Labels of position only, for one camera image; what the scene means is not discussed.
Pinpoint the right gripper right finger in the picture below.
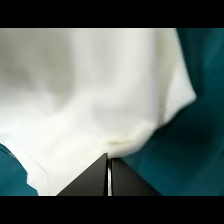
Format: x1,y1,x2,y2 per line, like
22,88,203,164
111,157,163,197

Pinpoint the white T-shirt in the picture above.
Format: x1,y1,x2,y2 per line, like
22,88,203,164
0,27,198,197

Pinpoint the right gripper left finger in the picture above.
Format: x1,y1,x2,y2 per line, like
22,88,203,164
56,152,109,197

